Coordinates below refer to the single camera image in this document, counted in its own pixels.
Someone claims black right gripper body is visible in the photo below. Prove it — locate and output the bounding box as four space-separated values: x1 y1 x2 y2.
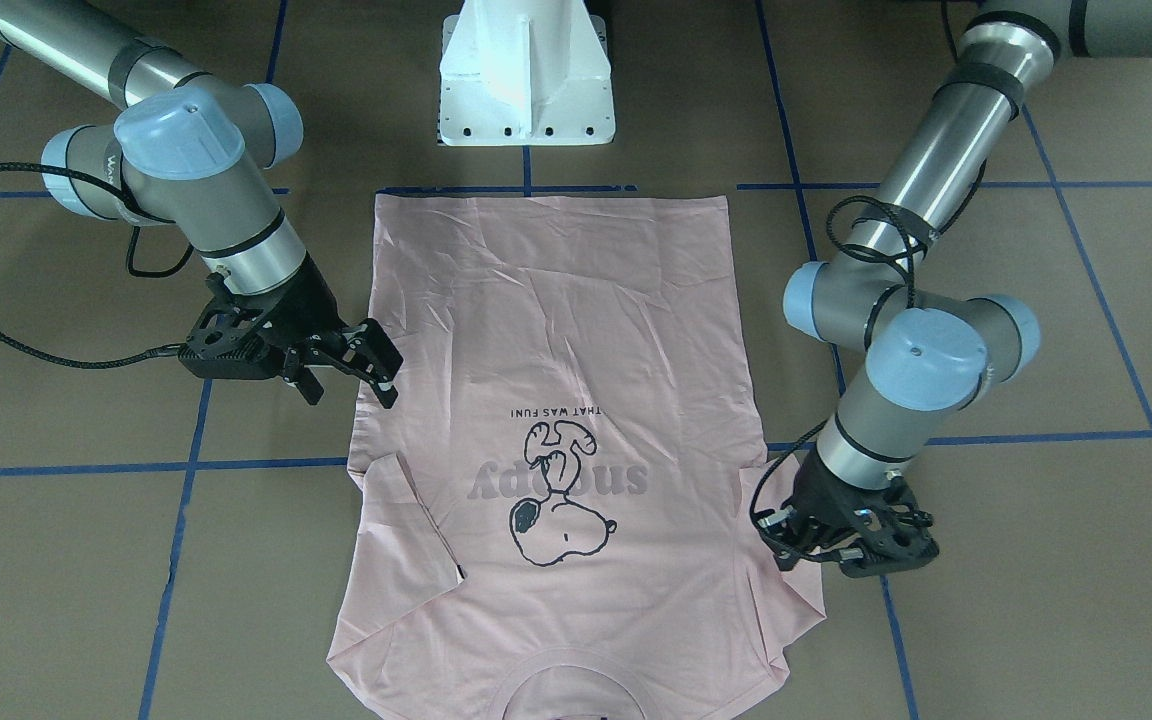
256 256 348 373

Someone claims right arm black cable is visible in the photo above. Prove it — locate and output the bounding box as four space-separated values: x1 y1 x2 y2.
0 162 199 370

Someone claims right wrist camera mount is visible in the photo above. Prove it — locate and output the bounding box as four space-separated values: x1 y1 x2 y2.
177 300 285 381

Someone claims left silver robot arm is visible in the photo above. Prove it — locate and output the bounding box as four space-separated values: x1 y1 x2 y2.
749 1 1152 578

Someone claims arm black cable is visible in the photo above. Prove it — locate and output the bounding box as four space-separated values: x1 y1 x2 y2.
748 160 987 531
0 162 199 370

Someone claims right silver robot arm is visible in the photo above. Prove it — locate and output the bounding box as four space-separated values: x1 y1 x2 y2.
0 1 402 407

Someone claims pink Snoopy t-shirt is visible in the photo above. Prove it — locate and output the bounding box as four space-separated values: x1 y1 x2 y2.
326 196 826 719

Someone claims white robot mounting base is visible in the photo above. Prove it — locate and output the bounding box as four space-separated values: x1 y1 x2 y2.
435 1 617 147

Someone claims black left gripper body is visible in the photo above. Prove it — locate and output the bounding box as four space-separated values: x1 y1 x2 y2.
788 455 914 561

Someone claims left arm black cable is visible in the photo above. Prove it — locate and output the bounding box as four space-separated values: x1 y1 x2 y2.
748 160 987 531

